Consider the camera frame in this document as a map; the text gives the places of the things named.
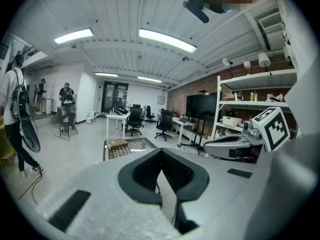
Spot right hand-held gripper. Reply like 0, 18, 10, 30
203, 106, 291, 164

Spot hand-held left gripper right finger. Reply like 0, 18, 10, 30
162, 147, 271, 240

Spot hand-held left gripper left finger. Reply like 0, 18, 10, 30
37, 147, 182, 240

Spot white storage box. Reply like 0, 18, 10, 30
222, 115, 243, 128

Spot black television stand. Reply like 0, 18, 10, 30
191, 120, 207, 156

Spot white shelf unit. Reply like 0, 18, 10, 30
211, 68, 299, 140

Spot black television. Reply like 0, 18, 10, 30
186, 91, 222, 122

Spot white desk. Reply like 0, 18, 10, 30
171, 116, 201, 148
105, 112, 131, 141

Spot brown hardcover book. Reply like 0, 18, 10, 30
106, 138, 129, 151

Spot black office chair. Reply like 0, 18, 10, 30
154, 109, 174, 142
144, 105, 156, 124
125, 103, 144, 138

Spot brown wicker chair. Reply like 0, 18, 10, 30
59, 112, 79, 139

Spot white cylinder lamp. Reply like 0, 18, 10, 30
257, 52, 272, 73

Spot black oval board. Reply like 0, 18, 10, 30
19, 118, 42, 154

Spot black double door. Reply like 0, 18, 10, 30
102, 81, 129, 114

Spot long ceiling light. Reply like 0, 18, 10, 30
94, 71, 119, 78
137, 75, 163, 84
54, 27, 94, 45
138, 27, 198, 54

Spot black backpack with green patch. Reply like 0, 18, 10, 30
61, 87, 75, 106

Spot yellow chair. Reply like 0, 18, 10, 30
0, 115, 17, 163

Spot white air conditioner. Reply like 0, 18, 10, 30
257, 11, 286, 51

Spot black floor cable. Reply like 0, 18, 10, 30
30, 168, 45, 205

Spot black head-worn camera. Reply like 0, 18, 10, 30
182, 0, 210, 24

